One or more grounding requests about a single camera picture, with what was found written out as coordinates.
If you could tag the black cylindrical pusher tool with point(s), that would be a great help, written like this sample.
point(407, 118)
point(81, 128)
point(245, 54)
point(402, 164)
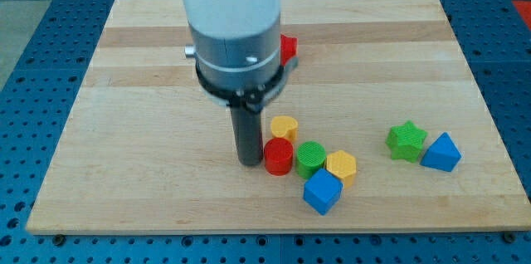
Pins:
point(248, 136)

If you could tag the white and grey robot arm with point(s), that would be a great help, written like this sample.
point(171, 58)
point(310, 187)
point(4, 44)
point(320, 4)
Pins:
point(237, 52)

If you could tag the yellow heart block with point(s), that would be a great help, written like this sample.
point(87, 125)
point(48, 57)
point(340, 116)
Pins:
point(285, 127)

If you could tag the red star block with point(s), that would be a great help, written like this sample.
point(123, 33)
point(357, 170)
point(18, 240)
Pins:
point(288, 48)

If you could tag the green star block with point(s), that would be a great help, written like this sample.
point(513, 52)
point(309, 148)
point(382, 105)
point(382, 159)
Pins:
point(406, 141)

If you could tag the red cylinder block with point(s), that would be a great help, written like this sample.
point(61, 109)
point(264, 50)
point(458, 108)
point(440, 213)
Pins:
point(278, 154)

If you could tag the green cylinder block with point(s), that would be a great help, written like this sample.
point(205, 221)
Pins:
point(310, 157)

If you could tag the blue cube block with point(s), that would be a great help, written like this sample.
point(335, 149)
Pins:
point(322, 191)

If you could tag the yellow hexagon block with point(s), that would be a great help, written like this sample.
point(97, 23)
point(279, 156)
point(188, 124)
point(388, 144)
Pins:
point(343, 166)

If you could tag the wooden board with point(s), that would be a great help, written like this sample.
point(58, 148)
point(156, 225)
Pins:
point(145, 152)

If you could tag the blue triangle block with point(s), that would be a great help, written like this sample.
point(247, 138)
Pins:
point(442, 154)

